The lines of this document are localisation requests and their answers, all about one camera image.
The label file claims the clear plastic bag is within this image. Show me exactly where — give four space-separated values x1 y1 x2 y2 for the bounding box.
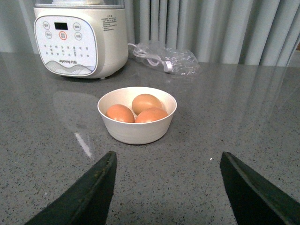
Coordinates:
128 40 200 75

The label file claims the brown egg in bowl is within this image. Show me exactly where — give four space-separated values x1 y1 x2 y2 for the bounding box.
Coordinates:
135 107 168 123
132 94 163 115
105 104 135 123

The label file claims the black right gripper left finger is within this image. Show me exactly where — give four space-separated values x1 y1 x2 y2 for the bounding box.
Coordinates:
26 151 117 225

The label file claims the brown egg in bowl left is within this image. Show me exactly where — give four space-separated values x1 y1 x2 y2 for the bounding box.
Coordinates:
105 104 135 123

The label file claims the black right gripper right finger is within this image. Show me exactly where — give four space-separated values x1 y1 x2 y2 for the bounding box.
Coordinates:
220 152 300 225

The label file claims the white bowl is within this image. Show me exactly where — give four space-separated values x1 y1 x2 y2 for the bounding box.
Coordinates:
97 87 177 145

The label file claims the white power cable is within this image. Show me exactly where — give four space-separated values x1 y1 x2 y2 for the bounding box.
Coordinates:
127 43 173 72

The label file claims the brown egg in bowl back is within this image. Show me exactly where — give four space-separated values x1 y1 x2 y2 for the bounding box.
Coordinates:
132 94 163 115

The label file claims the brown egg in bowl front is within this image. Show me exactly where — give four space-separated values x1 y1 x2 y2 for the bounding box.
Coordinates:
135 107 168 123

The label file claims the white Joyoung electric cooker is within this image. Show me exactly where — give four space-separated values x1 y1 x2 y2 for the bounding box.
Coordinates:
34 0 128 79

